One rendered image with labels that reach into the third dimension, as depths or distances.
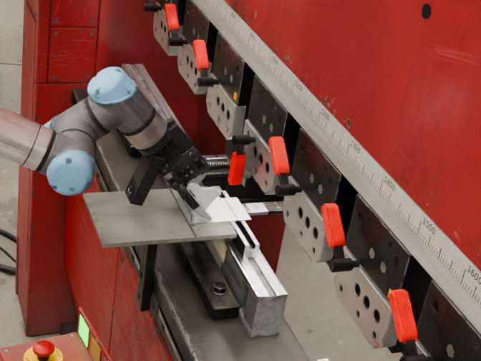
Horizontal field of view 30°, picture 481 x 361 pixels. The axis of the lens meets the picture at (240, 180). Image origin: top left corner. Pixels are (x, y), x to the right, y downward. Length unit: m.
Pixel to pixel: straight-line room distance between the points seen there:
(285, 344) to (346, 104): 0.58
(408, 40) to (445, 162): 0.16
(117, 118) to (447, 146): 0.71
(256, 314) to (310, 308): 1.63
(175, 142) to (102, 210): 0.21
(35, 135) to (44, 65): 1.03
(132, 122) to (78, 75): 0.95
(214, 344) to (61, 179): 0.42
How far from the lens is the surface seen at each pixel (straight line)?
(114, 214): 1.75
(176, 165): 1.67
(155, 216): 1.75
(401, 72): 1.14
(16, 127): 1.48
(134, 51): 2.54
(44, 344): 1.73
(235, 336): 1.68
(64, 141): 1.50
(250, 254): 1.72
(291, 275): 3.43
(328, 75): 1.31
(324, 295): 3.36
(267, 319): 1.67
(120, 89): 1.57
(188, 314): 1.72
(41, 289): 2.89
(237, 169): 1.56
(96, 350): 1.71
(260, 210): 1.81
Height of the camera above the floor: 1.93
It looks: 29 degrees down
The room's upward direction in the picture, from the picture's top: 10 degrees clockwise
